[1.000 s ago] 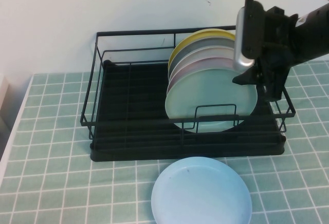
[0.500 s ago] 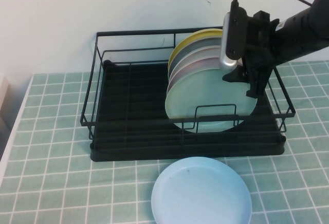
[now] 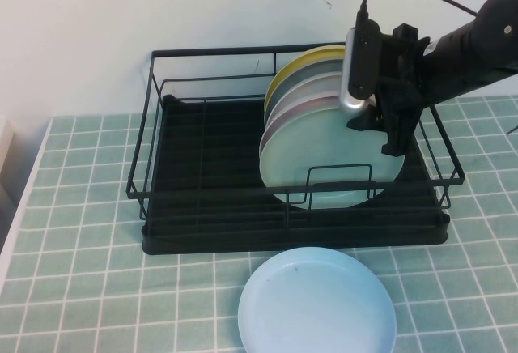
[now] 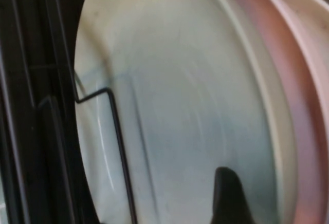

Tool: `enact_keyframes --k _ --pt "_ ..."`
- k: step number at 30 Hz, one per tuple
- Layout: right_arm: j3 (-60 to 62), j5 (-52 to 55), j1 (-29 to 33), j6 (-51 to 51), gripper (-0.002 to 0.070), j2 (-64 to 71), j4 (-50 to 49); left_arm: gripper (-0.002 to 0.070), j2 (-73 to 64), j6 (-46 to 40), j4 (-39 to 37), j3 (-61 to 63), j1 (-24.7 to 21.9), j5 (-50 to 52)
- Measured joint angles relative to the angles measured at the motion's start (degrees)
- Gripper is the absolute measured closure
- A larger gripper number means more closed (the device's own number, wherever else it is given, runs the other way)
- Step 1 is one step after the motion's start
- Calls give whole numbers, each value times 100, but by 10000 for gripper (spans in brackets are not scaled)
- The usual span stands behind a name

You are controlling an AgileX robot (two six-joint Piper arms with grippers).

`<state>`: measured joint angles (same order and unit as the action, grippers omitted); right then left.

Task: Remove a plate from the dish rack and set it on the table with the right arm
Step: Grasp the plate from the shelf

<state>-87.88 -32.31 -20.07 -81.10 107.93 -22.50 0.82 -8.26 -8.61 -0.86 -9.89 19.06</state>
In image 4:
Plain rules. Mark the mint green plate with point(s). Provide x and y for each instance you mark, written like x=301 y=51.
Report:
x=180 y=80

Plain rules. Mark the pink plate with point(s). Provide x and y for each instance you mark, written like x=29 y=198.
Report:
x=295 y=105

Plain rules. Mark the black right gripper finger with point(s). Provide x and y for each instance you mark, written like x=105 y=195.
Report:
x=230 y=198

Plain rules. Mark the cream plate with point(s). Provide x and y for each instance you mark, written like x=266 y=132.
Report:
x=308 y=10

